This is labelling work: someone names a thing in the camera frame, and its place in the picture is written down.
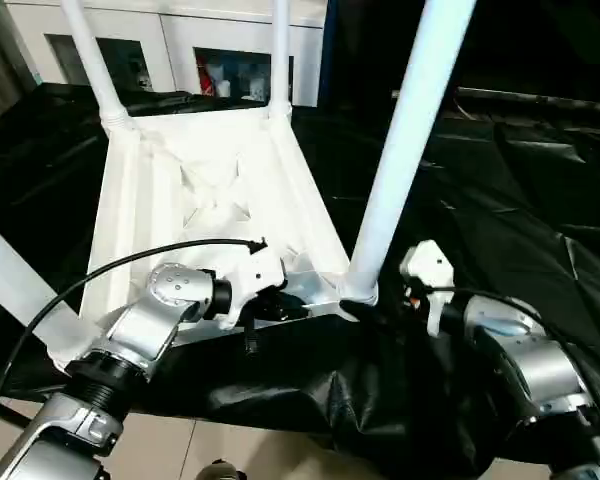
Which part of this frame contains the white plastic table top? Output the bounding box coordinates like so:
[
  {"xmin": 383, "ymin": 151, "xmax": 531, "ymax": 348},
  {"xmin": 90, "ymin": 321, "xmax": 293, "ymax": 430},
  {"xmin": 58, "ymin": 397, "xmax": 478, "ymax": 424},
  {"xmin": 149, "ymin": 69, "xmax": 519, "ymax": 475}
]
[{"xmin": 48, "ymin": 103, "xmax": 381, "ymax": 373}]

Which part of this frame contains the white plastic table leg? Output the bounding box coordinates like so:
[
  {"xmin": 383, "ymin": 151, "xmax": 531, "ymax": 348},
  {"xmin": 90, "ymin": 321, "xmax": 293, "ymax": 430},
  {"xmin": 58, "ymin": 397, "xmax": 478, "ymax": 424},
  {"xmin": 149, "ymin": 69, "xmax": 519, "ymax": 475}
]
[
  {"xmin": 0, "ymin": 214, "xmax": 93, "ymax": 367},
  {"xmin": 266, "ymin": 0, "xmax": 296, "ymax": 121},
  {"xmin": 60, "ymin": 0, "xmax": 137, "ymax": 133},
  {"xmin": 338, "ymin": 0, "xmax": 478, "ymax": 303}
]

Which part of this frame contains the black mat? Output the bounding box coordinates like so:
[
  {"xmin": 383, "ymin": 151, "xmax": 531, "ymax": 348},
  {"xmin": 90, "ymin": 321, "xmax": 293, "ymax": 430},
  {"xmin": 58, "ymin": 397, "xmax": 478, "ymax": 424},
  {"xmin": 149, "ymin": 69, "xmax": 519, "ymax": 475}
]
[{"xmin": 0, "ymin": 80, "xmax": 600, "ymax": 476}]

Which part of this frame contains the black furniture with gold label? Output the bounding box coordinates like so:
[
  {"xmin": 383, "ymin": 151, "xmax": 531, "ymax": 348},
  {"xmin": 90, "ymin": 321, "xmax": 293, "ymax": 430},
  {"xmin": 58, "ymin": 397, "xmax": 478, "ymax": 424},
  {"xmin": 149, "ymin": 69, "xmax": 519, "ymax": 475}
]
[{"xmin": 325, "ymin": 0, "xmax": 600, "ymax": 119}]

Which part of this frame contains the white cabinet with glass doors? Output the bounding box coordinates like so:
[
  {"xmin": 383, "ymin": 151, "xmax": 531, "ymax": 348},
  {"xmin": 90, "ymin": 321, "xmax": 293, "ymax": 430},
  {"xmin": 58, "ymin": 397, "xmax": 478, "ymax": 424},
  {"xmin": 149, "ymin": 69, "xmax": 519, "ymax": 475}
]
[{"xmin": 5, "ymin": 0, "xmax": 327, "ymax": 107}]

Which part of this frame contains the grey curtain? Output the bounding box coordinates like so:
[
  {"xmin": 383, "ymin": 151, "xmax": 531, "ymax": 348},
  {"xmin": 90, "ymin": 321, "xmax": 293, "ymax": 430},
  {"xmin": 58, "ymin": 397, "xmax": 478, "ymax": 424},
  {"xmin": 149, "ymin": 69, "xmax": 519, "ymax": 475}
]
[{"xmin": 0, "ymin": 0, "xmax": 39, "ymax": 119}]

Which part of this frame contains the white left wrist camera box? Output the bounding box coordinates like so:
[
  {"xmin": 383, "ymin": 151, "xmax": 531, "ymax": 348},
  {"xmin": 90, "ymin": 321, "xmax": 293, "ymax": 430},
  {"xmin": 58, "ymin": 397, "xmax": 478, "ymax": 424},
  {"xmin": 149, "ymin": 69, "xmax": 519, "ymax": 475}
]
[{"xmin": 214, "ymin": 244, "xmax": 291, "ymax": 331}]

